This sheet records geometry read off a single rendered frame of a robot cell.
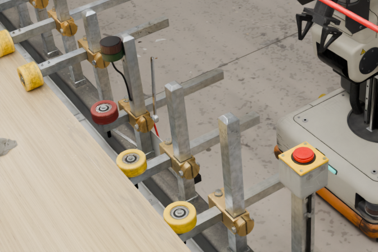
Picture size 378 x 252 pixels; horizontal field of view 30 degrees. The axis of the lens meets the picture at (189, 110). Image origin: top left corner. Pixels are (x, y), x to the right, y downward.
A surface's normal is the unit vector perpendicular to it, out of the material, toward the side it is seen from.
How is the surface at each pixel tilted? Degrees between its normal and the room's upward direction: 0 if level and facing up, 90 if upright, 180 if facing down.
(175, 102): 90
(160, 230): 0
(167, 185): 0
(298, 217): 90
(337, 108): 0
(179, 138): 90
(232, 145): 90
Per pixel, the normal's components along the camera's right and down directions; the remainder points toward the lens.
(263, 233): -0.09, -0.79
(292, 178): -0.84, 0.39
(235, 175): 0.53, 0.47
